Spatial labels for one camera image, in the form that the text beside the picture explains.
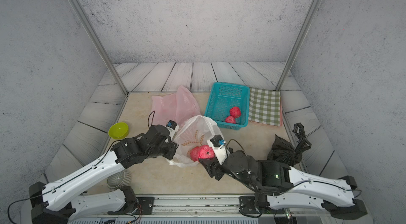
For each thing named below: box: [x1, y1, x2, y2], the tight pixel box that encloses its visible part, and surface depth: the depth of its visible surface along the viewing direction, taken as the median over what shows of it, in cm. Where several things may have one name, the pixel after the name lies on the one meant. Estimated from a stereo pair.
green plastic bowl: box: [108, 122, 129, 140], surface depth 98 cm
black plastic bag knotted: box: [266, 122, 312, 167], surface depth 71 cm
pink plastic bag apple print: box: [151, 85, 202, 128], surface depth 110 cm
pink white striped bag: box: [166, 115, 224, 167], surface depth 73 cm
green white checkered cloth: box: [248, 87, 281, 127], surface depth 113 cm
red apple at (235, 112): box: [229, 106, 242, 119], surface depth 104 cm
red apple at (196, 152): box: [189, 145, 204, 163], surface depth 59 cm
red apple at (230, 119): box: [225, 115, 236, 124], surface depth 101 cm
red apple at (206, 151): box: [198, 144, 216, 160], surface depth 59 cm
